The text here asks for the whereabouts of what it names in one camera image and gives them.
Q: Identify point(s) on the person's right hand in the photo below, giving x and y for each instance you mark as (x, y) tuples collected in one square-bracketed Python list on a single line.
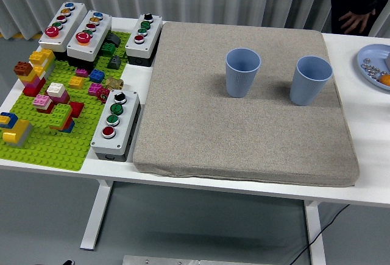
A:
[(358, 21)]

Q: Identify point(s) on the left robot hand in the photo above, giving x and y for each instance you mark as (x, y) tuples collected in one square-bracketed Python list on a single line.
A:
[(70, 262)]

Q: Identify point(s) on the blue ribbed cup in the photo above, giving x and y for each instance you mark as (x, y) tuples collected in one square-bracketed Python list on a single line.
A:
[(240, 79), (306, 91)]

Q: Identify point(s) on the blue plate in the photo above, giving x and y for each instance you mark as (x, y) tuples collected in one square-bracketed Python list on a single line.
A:
[(374, 53)]

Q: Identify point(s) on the white table leg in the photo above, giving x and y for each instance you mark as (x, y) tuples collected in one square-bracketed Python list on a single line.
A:
[(315, 237), (97, 216)]

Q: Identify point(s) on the small orange object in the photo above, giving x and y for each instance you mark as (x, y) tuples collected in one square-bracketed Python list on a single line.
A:
[(385, 79)]

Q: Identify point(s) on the green studded baseplate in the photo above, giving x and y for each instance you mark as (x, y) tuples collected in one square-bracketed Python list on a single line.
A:
[(51, 152)]

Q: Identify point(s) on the blue yellow grey brick assembly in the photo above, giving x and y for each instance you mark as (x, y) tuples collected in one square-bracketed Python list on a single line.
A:
[(16, 131)]

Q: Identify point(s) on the green brick assembly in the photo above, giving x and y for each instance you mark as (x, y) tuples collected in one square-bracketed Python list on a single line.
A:
[(61, 115)]

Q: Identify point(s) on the four-button control box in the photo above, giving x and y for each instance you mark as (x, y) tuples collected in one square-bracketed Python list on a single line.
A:
[(149, 41), (125, 125)]

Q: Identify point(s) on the pink and red brick stack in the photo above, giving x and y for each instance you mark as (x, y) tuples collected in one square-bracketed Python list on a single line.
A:
[(42, 102)]

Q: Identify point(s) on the red gear piece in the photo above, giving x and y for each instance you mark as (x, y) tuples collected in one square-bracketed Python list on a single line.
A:
[(103, 95)]

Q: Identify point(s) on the white and pink brick stack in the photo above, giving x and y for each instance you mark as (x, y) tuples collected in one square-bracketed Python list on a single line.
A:
[(58, 91)]

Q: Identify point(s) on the grey-brown mat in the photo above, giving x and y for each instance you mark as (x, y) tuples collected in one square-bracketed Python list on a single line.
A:
[(213, 125)]

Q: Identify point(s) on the yellow brick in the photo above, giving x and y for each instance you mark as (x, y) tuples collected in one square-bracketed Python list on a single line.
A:
[(76, 83)]

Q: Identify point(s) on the brass pipe fitting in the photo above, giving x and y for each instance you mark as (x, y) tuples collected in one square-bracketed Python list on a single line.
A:
[(114, 83)]

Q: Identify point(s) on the multicolour brick tower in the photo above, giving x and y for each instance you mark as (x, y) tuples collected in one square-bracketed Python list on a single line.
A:
[(35, 79)]

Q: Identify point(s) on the blue brick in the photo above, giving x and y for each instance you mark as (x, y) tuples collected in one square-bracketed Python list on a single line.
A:
[(97, 76)]

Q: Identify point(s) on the small magenta brick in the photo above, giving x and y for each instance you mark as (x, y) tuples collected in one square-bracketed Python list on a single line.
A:
[(81, 72)]

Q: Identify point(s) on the dark green brick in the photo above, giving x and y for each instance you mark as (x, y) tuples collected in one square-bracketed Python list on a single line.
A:
[(108, 49)]

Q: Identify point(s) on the dark grey sloped brick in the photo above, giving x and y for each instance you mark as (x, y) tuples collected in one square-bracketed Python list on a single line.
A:
[(114, 39)]

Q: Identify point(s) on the five-button control box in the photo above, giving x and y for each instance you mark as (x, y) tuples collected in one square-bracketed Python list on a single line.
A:
[(68, 27), (99, 36)]

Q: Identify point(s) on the yellow floor tape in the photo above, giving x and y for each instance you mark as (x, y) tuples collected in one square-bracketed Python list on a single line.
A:
[(18, 35)]

